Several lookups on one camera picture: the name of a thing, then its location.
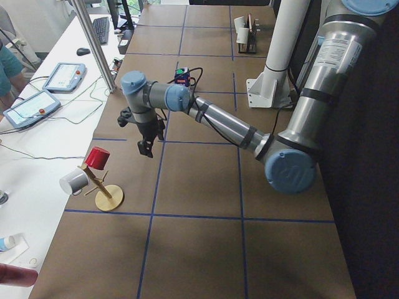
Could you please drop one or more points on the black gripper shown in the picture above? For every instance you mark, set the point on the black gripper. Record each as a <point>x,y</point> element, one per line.
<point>148,129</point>

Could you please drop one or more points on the blue white milk carton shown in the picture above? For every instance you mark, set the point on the blue white milk carton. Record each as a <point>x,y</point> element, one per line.
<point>182,76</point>

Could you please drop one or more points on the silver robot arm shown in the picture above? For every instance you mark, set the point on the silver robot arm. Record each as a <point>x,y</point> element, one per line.
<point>289,157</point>

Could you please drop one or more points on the red cup on stand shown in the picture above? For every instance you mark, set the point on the red cup on stand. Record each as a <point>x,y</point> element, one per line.
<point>97,158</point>

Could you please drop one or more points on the wooden stand with round base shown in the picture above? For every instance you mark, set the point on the wooden stand with round base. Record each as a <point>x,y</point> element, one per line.
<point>107,197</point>

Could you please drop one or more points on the grey white mug on stand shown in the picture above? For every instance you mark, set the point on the grey white mug on stand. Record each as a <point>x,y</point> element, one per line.
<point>74,182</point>

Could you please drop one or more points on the upper teach pendant tablet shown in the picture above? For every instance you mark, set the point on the upper teach pendant tablet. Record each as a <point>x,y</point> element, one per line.
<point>65,78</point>

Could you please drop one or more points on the teach pendant tablet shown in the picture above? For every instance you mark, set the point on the teach pendant tablet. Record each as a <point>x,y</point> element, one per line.
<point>65,78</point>
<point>32,110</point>

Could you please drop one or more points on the lower teach pendant tablet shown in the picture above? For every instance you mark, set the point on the lower teach pendant tablet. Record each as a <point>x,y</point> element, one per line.
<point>32,110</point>

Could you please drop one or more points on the black box with label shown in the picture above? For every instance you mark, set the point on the black box with label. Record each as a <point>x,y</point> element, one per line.
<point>124,41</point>

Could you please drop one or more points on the black computer mouse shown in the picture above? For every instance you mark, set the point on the black computer mouse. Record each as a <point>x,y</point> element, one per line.
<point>82,51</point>

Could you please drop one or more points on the black keyboard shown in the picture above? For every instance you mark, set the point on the black keyboard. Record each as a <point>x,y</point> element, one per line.
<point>101,28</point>

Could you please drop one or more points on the person in teal clothes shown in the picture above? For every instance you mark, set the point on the person in teal clothes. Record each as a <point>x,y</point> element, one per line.
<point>11,76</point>

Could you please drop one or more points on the white ribbed mug on rack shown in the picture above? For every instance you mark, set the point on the white ribbed mug on rack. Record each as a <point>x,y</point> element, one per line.
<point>242,35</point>

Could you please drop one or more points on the white blue bottle lying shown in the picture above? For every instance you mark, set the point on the white blue bottle lying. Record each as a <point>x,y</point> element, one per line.
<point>7,243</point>

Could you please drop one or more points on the red cylinder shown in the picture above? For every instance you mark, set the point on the red cylinder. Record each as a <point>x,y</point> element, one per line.
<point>17,276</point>

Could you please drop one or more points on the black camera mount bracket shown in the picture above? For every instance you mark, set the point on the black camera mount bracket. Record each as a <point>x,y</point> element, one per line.
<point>125,117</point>

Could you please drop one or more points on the aluminium frame post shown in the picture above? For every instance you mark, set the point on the aluminium frame post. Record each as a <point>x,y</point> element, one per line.
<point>86,23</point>

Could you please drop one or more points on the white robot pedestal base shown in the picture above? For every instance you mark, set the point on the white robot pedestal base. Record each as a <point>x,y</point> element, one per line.
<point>271,88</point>

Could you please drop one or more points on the black wire mug rack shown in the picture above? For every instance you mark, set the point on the black wire mug rack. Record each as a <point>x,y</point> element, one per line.
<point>251,46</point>

